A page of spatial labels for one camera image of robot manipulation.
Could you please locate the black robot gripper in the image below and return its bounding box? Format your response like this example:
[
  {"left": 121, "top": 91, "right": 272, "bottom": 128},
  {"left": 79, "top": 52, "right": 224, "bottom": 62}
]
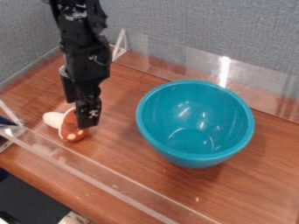
[{"left": 58, "top": 17, "right": 111, "bottom": 129}]

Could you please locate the clear acrylic barrier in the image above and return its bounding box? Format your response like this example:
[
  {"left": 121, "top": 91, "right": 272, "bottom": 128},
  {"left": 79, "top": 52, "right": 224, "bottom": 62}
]
[
  {"left": 0, "top": 48, "right": 62, "bottom": 88},
  {"left": 117, "top": 30, "right": 299, "bottom": 124},
  {"left": 0, "top": 125, "right": 220, "bottom": 224}
]

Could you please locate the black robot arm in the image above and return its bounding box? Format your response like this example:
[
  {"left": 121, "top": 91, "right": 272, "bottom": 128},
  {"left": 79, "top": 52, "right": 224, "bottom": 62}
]
[{"left": 50, "top": 0, "right": 113, "bottom": 129}]

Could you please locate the clear acrylic left barrier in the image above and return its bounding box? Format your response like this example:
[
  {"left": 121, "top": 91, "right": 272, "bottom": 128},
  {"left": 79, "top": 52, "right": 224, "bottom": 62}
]
[{"left": 0, "top": 48, "right": 62, "bottom": 88}]

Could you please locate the clear acrylic back barrier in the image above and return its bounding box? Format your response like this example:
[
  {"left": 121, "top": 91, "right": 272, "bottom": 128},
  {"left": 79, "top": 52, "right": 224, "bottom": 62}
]
[{"left": 117, "top": 30, "right": 299, "bottom": 124}]

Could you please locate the blue plastic bowl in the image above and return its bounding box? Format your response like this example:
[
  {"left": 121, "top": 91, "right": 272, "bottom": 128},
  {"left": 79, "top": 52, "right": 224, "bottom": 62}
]
[{"left": 135, "top": 80, "right": 256, "bottom": 168}]

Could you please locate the brown and white toy mushroom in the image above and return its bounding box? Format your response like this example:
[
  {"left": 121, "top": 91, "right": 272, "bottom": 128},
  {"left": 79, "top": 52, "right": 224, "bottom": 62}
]
[{"left": 42, "top": 108, "right": 90, "bottom": 143}]

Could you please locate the clear acrylic corner bracket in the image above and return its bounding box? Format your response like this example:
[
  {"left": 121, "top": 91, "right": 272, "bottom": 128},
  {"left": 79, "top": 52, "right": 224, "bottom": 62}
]
[{"left": 110, "top": 28, "right": 129, "bottom": 61}]

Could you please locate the clear acrylic front barrier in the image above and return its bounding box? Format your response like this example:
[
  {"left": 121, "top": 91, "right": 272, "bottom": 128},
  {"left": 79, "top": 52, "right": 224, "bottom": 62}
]
[{"left": 0, "top": 125, "right": 220, "bottom": 224}]

